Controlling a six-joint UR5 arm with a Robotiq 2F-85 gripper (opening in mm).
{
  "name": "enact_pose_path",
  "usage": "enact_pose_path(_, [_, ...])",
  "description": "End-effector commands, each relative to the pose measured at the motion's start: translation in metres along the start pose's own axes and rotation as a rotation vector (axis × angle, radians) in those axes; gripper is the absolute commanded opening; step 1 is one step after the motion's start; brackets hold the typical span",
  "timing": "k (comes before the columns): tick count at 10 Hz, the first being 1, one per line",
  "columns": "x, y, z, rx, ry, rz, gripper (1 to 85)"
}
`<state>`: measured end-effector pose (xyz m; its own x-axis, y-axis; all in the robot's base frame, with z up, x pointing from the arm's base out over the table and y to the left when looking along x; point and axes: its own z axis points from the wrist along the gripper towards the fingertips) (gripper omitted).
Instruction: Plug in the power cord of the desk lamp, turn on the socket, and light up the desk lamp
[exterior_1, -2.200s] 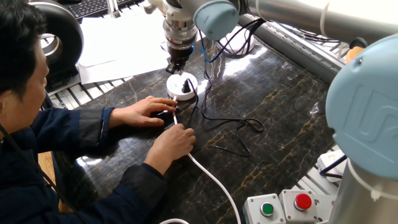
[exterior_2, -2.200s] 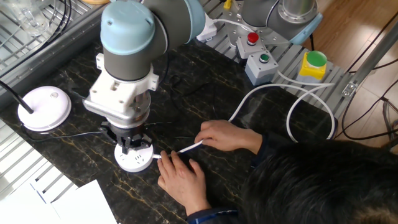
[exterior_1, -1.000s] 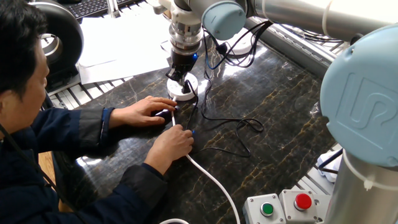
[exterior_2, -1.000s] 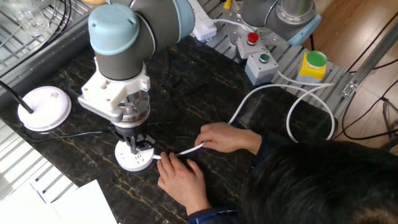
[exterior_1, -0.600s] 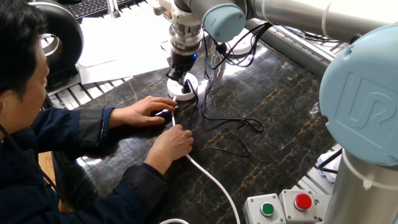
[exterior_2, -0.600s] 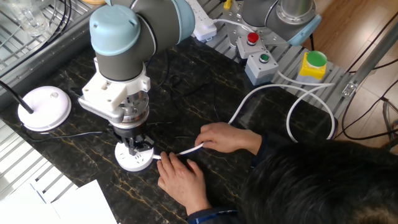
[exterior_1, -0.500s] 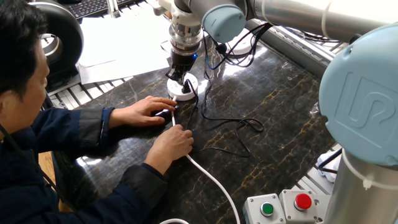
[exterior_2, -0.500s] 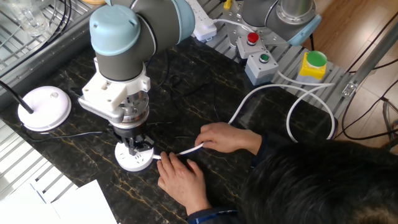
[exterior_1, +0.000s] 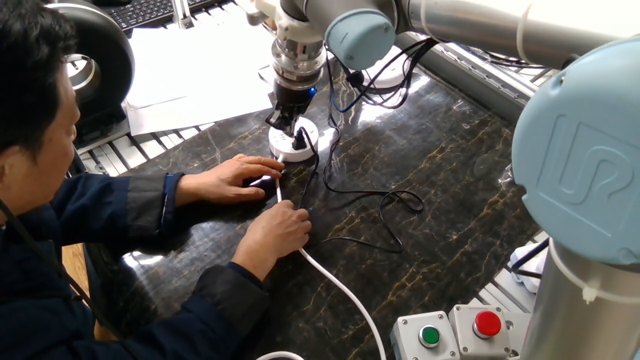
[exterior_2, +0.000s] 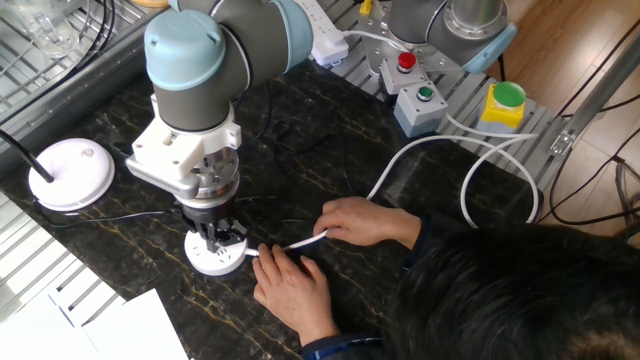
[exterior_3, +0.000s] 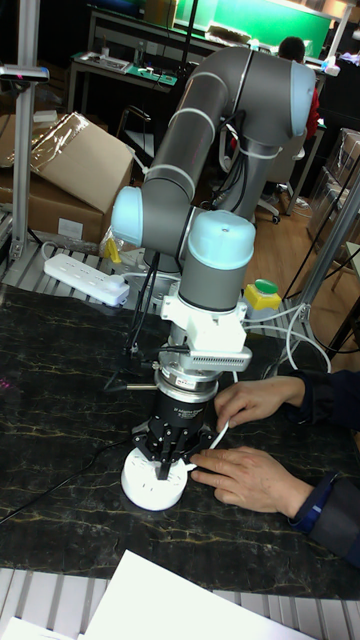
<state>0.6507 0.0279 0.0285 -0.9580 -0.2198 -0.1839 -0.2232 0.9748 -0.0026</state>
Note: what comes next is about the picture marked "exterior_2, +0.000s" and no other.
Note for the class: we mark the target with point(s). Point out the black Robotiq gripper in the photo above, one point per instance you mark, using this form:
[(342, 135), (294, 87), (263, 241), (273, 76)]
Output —
[(207, 214)]

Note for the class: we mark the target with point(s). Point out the round white power socket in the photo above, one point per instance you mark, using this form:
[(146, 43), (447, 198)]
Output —
[(215, 260)]

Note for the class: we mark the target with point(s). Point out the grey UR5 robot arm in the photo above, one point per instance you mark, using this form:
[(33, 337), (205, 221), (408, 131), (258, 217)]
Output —
[(200, 65)]

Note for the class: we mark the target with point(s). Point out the person's left forearm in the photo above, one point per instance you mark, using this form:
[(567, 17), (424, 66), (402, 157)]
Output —
[(340, 350)]

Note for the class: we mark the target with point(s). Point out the person's right forearm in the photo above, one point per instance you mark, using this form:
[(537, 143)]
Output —
[(430, 235)]

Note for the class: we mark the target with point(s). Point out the white round lamp base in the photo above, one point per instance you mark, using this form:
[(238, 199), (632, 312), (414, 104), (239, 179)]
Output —
[(75, 175)]

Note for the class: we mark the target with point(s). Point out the white power strip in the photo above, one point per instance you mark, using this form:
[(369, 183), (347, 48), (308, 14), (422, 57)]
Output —
[(327, 40)]

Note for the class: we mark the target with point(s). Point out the person's left hand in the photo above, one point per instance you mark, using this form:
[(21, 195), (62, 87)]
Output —
[(295, 295)]

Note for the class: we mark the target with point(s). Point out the person's right hand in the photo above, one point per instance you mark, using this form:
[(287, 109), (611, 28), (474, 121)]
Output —
[(362, 220)]

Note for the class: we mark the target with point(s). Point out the black marble pattern mat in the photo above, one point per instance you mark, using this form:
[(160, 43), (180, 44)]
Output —
[(150, 260)]

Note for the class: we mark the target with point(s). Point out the white paper sheet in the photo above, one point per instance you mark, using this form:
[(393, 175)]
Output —
[(135, 330), (40, 340)]

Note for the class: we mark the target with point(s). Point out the grey green button box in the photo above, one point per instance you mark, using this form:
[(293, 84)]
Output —
[(420, 112)]

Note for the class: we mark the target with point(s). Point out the grey red button box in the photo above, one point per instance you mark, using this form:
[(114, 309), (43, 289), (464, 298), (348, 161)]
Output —
[(406, 61)]

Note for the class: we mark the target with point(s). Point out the small yellow clip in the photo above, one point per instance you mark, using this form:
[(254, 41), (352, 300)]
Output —
[(366, 6)]

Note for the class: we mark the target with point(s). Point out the clear glass jug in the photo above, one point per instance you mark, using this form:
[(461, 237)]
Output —
[(45, 30)]

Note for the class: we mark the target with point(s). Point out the yellow box green button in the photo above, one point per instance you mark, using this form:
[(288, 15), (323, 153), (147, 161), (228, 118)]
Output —
[(500, 112)]

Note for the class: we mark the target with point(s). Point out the person's head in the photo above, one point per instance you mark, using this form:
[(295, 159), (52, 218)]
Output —
[(525, 300)]

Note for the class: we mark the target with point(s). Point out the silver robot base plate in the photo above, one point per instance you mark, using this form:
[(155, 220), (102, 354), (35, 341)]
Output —
[(374, 57)]

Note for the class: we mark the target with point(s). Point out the aluminium frame bar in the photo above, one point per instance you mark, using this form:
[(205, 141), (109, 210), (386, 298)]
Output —
[(600, 90)]

